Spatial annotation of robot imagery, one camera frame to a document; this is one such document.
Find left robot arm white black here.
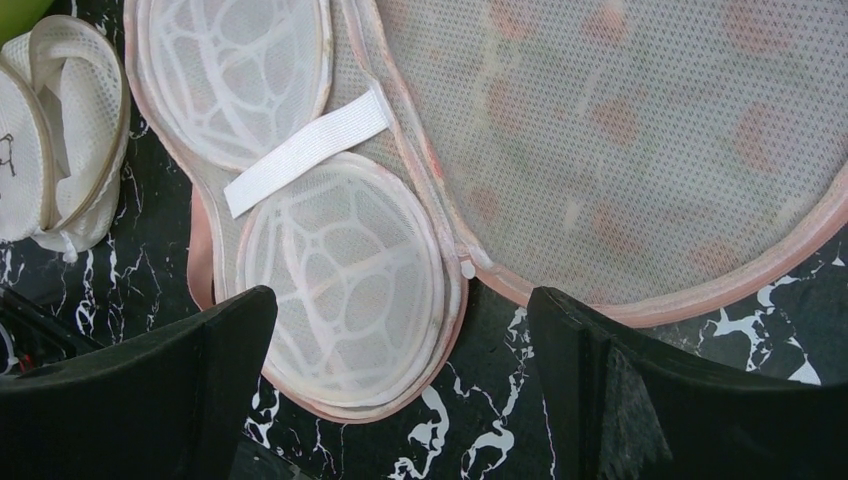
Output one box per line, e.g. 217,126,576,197
1,286,103,377

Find floral mesh laundry bag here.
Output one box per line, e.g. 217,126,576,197
124,1,847,423

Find beige round mesh laundry bag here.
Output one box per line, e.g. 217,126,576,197
1,15,131,263

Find green plastic basin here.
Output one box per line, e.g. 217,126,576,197
0,0,54,45

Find white zipper pull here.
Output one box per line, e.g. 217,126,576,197
460,259,476,279

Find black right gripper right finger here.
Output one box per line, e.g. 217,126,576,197
527,287,847,479

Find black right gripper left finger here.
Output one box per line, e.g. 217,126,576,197
1,286,277,479

